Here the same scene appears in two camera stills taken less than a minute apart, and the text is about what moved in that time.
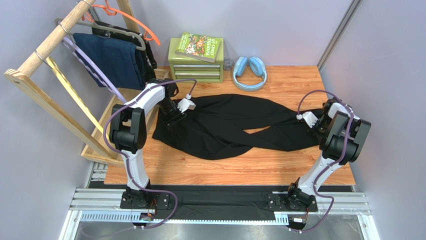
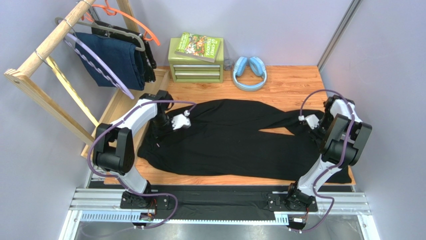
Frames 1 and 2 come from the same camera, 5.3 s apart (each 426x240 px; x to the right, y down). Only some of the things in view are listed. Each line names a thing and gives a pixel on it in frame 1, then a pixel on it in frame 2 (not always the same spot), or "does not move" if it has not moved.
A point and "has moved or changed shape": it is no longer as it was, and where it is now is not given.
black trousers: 217,126 has moved or changed shape
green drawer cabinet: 186,67 does not move
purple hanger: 92,67 → 119,85
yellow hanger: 67,85 does not move
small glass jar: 227,64 does not move
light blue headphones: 257,67 does not move
